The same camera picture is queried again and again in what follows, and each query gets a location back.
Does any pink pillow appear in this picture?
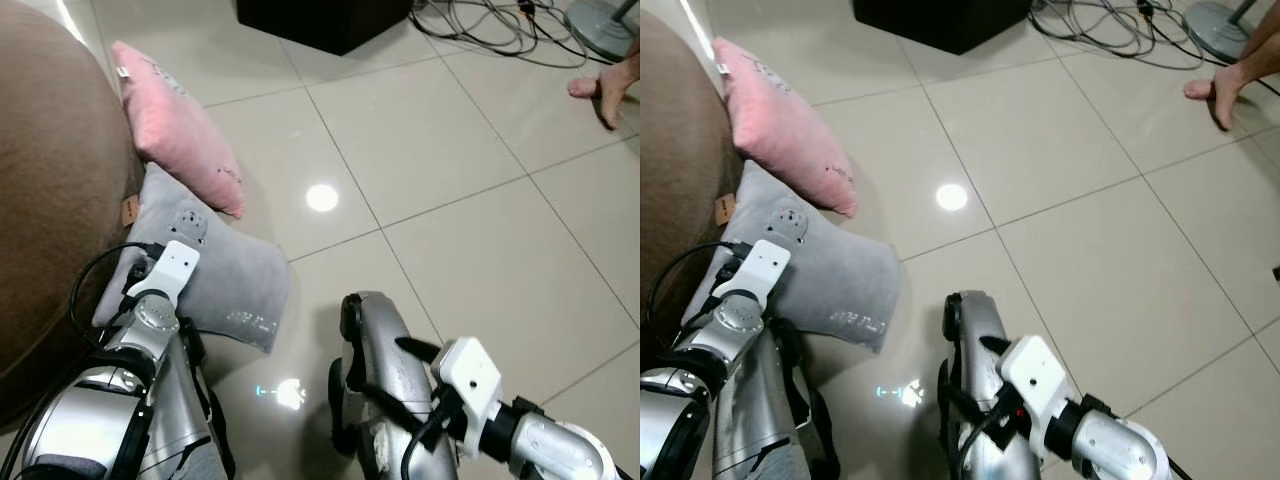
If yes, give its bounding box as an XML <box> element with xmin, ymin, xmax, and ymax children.
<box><xmin>109</xmin><ymin>40</ymin><xmax>247</xmax><ymax>219</ymax></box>
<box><xmin>712</xmin><ymin>37</ymin><xmax>860</xmax><ymax>219</ymax></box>

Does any grey round fan base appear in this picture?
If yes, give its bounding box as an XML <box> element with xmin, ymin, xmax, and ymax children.
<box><xmin>1182</xmin><ymin>0</ymin><xmax>1280</xmax><ymax>63</ymax></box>
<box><xmin>564</xmin><ymin>0</ymin><xmax>641</xmax><ymax>63</ymax></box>

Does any black floor cable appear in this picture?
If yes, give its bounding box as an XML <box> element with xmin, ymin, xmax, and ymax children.
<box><xmin>1028</xmin><ymin>0</ymin><xmax>1226</xmax><ymax>69</ymax></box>
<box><xmin>410</xmin><ymin>0</ymin><xmax>613</xmax><ymax>71</ymax></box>

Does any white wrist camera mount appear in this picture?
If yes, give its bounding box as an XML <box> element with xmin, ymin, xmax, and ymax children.
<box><xmin>999</xmin><ymin>334</ymin><xmax>1069</xmax><ymax>429</ymax></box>
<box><xmin>128</xmin><ymin>240</ymin><xmax>201</xmax><ymax>301</ymax></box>
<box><xmin>716</xmin><ymin>240</ymin><xmax>792</xmax><ymax>303</ymax></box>
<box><xmin>432</xmin><ymin>337</ymin><xmax>507</xmax><ymax>443</ymax></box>

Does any brown fabric sofa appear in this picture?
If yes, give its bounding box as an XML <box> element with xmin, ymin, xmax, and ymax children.
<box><xmin>0</xmin><ymin>0</ymin><xmax>146</xmax><ymax>426</ymax></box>
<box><xmin>640</xmin><ymin>8</ymin><xmax>749</xmax><ymax>351</ymax></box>

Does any black box furniture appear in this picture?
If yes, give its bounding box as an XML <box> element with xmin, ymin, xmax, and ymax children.
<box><xmin>852</xmin><ymin>0</ymin><xmax>1034</xmax><ymax>56</ymax></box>
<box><xmin>236</xmin><ymin>0</ymin><xmax>414</xmax><ymax>57</ymax></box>

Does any person's bare foot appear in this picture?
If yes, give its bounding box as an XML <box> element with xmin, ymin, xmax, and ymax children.
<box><xmin>567</xmin><ymin>38</ymin><xmax>641</xmax><ymax>131</ymax></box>
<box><xmin>1183</xmin><ymin>32</ymin><xmax>1280</xmax><ymax>132</ymax></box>

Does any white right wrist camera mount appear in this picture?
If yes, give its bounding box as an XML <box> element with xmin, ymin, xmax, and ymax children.
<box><xmin>432</xmin><ymin>337</ymin><xmax>507</xmax><ymax>443</ymax></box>
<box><xmin>999</xmin><ymin>334</ymin><xmax>1069</xmax><ymax>429</ymax></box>

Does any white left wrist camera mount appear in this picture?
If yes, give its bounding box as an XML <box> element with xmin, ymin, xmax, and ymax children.
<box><xmin>716</xmin><ymin>240</ymin><xmax>792</xmax><ymax>303</ymax></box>
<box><xmin>128</xmin><ymin>240</ymin><xmax>201</xmax><ymax>301</ymax></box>

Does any grey pillow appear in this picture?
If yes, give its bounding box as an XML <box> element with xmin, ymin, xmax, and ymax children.
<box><xmin>92</xmin><ymin>162</ymin><xmax>293</xmax><ymax>354</ymax></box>
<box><xmin>683</xmin><ymin>160</ymin><xmax>900</xmax><ymax>354</ymax></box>

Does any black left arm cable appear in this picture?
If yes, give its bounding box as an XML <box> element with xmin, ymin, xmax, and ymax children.
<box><xmin>646</xmin><ymin>241</ymin><xmax>751</xmax><ymax>336</ymax></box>
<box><xmin>68</xmin><ymin>242</ymin><xmax>166</xmax><ymax>346</ymax></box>

